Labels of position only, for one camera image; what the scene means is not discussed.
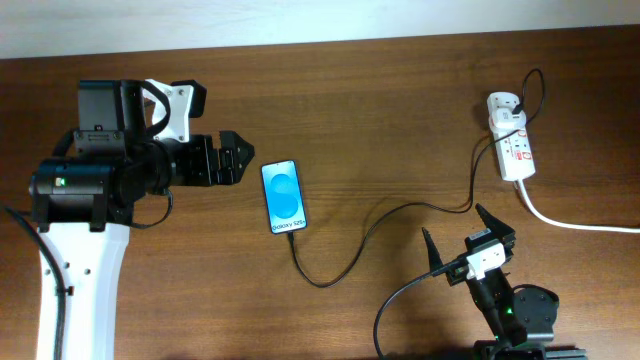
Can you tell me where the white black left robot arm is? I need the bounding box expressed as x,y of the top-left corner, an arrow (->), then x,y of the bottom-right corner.
29,79 -> 255,359

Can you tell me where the white power strip cord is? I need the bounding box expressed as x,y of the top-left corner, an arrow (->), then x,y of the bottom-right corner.
514,178 -> 640,235

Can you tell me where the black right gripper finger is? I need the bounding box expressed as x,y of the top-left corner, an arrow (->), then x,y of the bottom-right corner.
475,203 -> 515,240
421,228 -> 444,276

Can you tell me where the black USB charging cable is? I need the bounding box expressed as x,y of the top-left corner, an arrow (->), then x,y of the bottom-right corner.
287,68 -> 546,289

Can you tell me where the blue Galaxy S25+ smartphone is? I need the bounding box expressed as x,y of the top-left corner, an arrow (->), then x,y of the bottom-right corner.
261,160 -> 307,234

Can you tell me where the white power strip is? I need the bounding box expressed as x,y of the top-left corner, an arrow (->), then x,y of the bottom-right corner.
487,92 -> 535,182

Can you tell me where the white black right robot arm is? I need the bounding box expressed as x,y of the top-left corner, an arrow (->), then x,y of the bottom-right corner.
422,205 -> 587,360

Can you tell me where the white USB charger plug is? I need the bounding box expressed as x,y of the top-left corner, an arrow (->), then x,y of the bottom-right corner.
489,108 -> 527,133

